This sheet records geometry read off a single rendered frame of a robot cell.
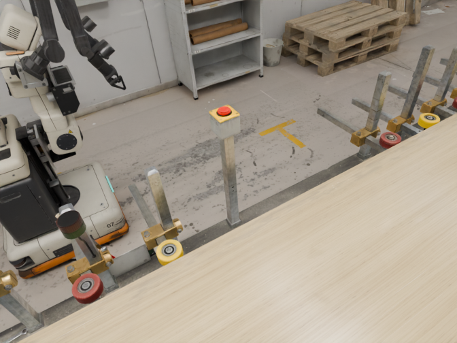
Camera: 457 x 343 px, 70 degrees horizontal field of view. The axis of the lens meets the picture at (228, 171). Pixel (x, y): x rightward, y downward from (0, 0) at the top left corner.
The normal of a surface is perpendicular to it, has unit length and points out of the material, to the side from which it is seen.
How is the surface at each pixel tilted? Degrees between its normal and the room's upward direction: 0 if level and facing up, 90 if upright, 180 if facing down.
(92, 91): 90
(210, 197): 0
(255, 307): 0
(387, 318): 0
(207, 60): 90
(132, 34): 90
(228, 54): 90
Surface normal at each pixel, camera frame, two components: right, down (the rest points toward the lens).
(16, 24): 0.50, 0.55
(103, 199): -0.07, -0.74
